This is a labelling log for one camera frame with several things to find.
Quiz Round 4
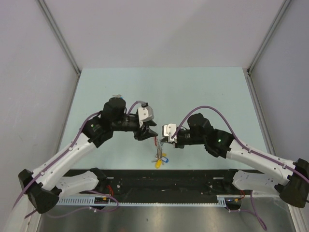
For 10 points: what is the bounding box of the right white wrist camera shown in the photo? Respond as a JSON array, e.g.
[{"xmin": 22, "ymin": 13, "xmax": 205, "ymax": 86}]
[{"xmin": 162, "ymin": 124, "xmax": 177, "ymax": 143}]

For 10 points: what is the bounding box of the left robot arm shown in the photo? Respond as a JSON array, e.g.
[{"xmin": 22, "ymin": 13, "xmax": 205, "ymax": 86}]
[{"xmin": 16, "ymin": 97, "xmax": 158, "ymax": 214}]

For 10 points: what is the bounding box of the left aluminium corner post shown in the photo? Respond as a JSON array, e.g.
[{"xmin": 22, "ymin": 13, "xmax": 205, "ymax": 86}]
[{"xmin": 35, "ymin": 0, "xmax": 81, "ymax": 76}]

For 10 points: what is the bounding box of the right aluminium corner post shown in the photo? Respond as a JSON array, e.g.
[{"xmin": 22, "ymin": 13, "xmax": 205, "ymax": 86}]
[{"xmin": 246, "ymin": 0, "xmax": 293, "ymax": 73}]

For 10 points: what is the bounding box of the key with blue tag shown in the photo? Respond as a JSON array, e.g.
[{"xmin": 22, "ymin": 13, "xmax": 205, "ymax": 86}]
[{"xmin": 113, "ymin": 94, "xmax": 123, "ymax": 99}]

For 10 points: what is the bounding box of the blue tag on holder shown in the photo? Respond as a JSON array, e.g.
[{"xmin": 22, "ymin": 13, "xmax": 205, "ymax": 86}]
[{"xmin": 161, "ymin": 157, "xmax": 169, "ymax": 163}]

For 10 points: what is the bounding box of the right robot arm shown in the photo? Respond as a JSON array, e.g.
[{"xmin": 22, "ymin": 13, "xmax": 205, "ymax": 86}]
[{"xmin": 162, "ymin": 113, "xmax": 309, "ymax": 208}]

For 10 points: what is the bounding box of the aluminium corner post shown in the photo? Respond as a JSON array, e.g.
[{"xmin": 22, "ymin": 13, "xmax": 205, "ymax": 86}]
[
  {"xmin": 246, "ymin": 0, "xmax": 293, "ymax": 73},
  {"xmin": 35, "ymin": 0, "xmax": 81, "ymax": 76}
]

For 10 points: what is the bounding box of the white slotted cable duct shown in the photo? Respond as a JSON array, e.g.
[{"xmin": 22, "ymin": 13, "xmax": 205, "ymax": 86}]
[{"xmin": 59, "ymin": 195, "xmax": 229, "ymax": 208}]

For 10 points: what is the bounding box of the red-handled metal key holder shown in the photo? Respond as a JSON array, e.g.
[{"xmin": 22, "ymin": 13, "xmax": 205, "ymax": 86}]
[{"xmin": 154, "ymin": 137, "xmax": 163, "ymax": 160}]

